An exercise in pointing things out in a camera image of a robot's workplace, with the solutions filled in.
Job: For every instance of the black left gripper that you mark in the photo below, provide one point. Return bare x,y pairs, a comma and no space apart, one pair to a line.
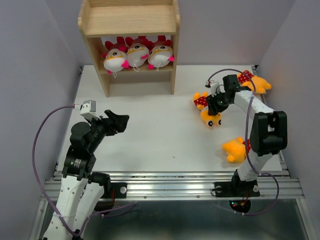
117,123

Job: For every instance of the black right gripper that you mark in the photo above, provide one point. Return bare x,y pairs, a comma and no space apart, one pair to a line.
213,109

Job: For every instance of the orange plush toy polka-dot dress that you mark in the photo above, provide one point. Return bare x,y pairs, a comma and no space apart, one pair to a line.
200,101

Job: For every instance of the orange plush toy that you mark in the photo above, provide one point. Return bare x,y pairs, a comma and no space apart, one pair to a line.
261,85

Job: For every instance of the white pink striped plush toy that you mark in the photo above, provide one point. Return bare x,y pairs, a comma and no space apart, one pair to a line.
138,51

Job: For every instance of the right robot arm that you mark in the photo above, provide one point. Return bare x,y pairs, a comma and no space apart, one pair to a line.
265,132

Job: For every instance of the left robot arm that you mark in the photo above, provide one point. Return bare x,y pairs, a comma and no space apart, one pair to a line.
81,188

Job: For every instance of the orange plush toy face down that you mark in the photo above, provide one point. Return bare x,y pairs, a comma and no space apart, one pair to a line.
235,150

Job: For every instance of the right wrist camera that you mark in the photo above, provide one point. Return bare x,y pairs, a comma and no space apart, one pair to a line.
214,86

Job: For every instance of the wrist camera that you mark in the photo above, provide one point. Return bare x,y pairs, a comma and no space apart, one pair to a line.
214,86
87,110

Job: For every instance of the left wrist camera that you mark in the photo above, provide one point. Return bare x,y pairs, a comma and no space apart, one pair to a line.
87,110

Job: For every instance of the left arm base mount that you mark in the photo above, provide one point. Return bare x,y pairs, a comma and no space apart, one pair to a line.
117,190

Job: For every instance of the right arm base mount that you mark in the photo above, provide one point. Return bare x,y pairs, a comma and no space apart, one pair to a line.
239,194

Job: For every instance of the aluminium rail base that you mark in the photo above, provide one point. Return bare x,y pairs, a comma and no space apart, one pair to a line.
166,151

